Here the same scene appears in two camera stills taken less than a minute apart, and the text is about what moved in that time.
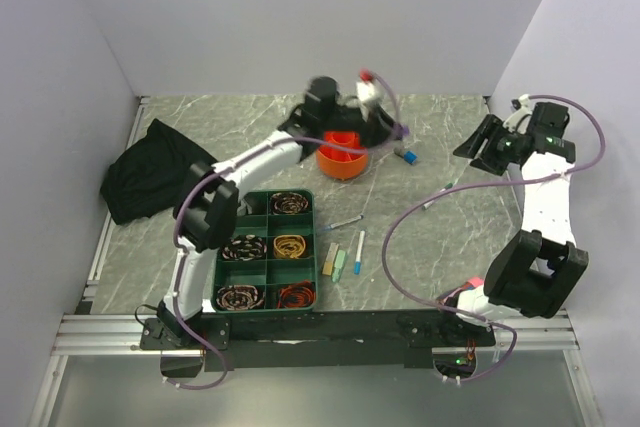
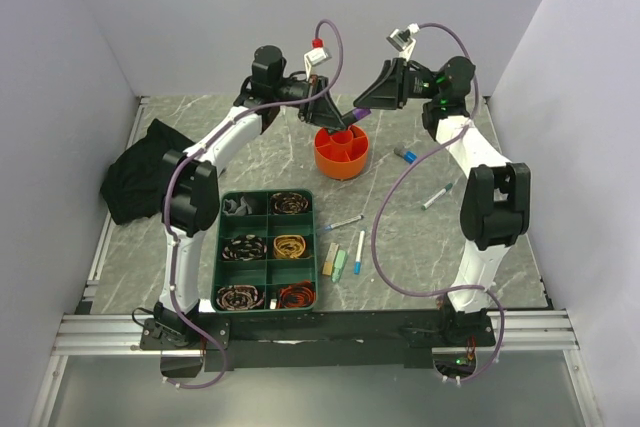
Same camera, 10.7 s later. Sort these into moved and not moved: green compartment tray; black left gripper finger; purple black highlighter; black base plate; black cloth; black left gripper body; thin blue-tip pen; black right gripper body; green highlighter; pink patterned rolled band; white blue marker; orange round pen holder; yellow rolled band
Moved: black left gripper body; purple black highlighter; black left gripper finger; black right gripper body
Not moved: white blue marker; green highlighter; pink patterned rolled band; orange round pen holder; green compartment tray; black cloth; black base plate; thin blue-tip pen; yellow rolled band
